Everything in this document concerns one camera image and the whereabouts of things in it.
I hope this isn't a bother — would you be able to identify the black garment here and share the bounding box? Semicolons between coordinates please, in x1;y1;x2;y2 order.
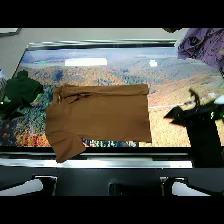
185;118;224;169

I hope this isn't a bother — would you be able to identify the purple garment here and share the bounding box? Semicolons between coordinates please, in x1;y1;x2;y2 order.
176;28;224;80

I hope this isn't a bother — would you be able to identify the dark green garment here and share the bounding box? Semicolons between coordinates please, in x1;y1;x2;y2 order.
2;69;45;120

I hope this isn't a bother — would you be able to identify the silver frame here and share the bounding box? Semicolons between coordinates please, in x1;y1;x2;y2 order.
0;151;224;197

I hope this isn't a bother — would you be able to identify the brown T-shirt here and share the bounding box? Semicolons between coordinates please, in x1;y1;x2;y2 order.
44;83;153;164

